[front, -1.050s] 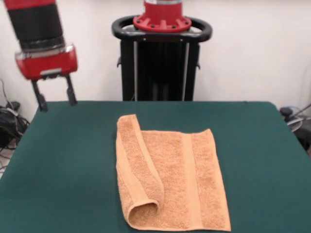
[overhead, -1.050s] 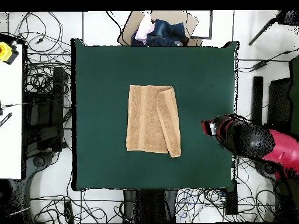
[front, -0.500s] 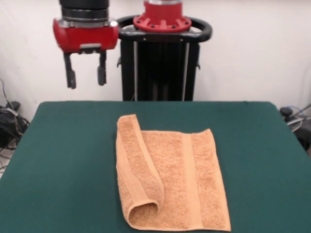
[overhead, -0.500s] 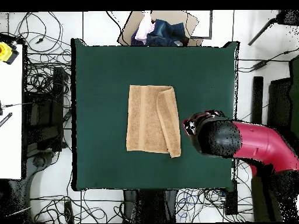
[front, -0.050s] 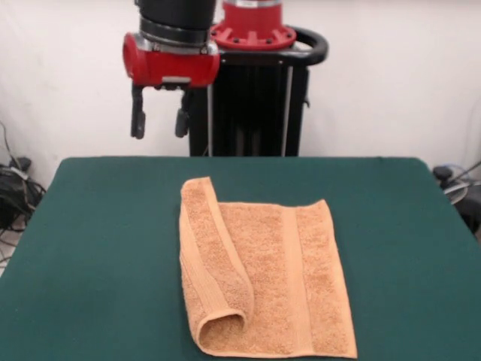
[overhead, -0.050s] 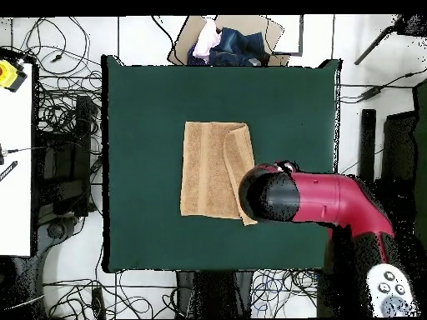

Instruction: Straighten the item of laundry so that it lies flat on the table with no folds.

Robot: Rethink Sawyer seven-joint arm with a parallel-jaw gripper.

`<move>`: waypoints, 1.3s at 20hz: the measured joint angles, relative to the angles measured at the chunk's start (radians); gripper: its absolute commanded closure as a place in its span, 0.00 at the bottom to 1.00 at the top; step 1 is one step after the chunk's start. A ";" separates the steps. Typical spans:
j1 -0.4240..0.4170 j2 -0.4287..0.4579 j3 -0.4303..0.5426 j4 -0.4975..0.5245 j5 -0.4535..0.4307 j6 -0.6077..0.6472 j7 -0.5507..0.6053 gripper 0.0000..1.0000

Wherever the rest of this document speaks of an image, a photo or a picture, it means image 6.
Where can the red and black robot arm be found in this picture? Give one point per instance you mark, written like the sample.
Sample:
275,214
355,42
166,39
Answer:
333,200

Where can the pale pink garment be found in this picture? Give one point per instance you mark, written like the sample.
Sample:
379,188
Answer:
206,40

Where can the green cloth covered stand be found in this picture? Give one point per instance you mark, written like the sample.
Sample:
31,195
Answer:
421,150

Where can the cardboard box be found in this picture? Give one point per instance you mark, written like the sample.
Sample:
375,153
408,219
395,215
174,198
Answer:
186,40

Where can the yellow emergency stop button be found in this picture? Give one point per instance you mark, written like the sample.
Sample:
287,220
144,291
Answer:
8,75

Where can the black power strip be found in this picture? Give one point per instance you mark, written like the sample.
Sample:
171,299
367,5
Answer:
98,303

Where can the blue jeans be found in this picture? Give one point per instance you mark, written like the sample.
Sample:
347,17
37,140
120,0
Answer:
240,46

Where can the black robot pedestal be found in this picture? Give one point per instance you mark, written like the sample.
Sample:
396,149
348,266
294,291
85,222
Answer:
213,293

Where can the white desk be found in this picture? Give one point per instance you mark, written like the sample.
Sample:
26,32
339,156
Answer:
15,200

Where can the black metal frame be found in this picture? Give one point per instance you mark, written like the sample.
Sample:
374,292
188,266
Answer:
367,150
83,133

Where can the black tripod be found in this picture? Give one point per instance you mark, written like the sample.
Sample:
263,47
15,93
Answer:
413,25

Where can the black label strip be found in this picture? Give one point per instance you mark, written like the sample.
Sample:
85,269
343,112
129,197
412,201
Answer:
8,170

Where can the tan terry towel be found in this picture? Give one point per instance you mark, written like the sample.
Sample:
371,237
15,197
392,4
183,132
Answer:
206,173

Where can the dark green table cloth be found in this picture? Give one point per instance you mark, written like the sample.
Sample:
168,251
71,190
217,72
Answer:
150,233

